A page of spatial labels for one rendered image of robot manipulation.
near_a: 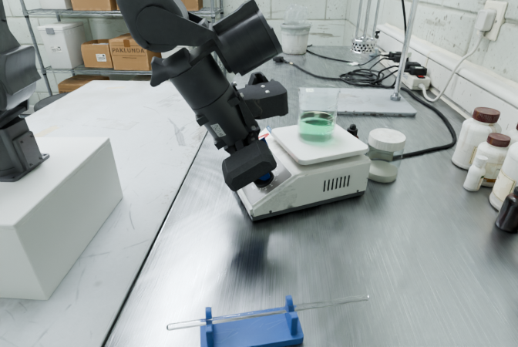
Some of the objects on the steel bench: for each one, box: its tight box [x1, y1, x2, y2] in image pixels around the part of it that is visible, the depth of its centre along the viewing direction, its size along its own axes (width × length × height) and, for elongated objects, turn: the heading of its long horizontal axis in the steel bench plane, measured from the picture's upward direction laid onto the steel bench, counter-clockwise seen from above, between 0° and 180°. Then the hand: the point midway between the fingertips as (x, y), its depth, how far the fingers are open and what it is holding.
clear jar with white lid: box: [365, 128, 406, 184], centre depth 58 cm, size 6×6×8 cm
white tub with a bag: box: [280, 3, 311, 55], centre depth 151 cm, size 14×14×21 cm
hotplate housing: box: [237, 137, 372, 221], centre depth 55 cm, size 22×13×8 cm, turn 110°
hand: (255, 160), depth 47 cm, fingers closed, pressing on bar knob
